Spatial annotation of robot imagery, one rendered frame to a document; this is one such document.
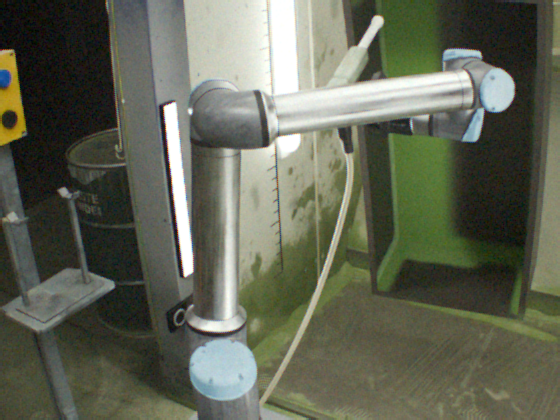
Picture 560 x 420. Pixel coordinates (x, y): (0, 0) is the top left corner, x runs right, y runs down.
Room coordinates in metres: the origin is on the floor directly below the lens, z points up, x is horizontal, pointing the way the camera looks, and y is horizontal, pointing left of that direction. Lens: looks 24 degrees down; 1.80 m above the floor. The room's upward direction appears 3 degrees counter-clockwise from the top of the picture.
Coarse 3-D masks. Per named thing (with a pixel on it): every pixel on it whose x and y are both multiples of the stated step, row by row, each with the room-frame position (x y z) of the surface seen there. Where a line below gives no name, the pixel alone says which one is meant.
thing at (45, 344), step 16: (0, 160) 1.72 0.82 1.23; (0, 176) 1.71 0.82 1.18; (16, 176) 1.76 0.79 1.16; (0, 192) 1.72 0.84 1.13; (16, 192) 1.75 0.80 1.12; (0, 208) 1.73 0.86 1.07; (16, 208) 1.74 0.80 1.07; (16, 240) 1.72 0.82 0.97; (32, 256) 1.75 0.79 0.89; (32, 272) 1.74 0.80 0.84; (32, 336) 1.74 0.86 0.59; (48, 336) 1.74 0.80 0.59; (48, 352) 1.72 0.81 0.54; (48, 368) 1.71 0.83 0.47; (48, 384) 1.73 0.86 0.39; (64, 384) 1.74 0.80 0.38; (64, 400) 1.73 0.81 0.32; (64, 416) 1.71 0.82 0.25
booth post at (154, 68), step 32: (128, 0) 2.06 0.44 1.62; (160, 0) 2.07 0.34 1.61; (128, 32) 2.06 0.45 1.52; (160, 32) 2.06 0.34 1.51; (128, 64) 2.07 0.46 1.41; (160, 64) 2.05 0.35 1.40; (128, 96) 2.08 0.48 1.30; (160, 96) 2.03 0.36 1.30; (128, 128) 2.09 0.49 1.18; (160, 128) 2.02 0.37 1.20; (160, 160) 2.02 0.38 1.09; (160, 192) 2.03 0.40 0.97; (160, 224) 2.04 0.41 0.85; (160, 256) 2.05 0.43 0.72; (160, 288) 2.07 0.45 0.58; (192, 288) 2.07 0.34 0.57; (160, 320) 2.08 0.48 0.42; (160, 352) 2.10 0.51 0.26
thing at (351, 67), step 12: (372, 24) 1.83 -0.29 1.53; (372, 36) 1.79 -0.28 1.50; (360, 48) 1.70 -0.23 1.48; (348, 60) 1.66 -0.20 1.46; (360, 60) 1.66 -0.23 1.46; (336, 72) 1.62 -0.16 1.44; (348, 72) 1.61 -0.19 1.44; (360, 72) 1.67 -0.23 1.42; (336, 84) 1.57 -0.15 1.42; (348, 132) 1.60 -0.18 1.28; (348, 144) 1.61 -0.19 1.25
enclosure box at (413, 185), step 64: (384, 0) 2.25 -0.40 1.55; (448, 0) 2.14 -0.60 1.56; (512, 0) 1.70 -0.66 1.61; (384, 64) 2.28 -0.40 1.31; (512, 64) 2.08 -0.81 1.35; (512, 128) 2.12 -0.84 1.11; (384, 192) 2.26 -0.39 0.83; (448, 192) 2.29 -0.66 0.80; (512, 192) 2.17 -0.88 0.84; (384, 256) 2.27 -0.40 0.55; (448, 256) 2.28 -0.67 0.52; (512, 256) 2.21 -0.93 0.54
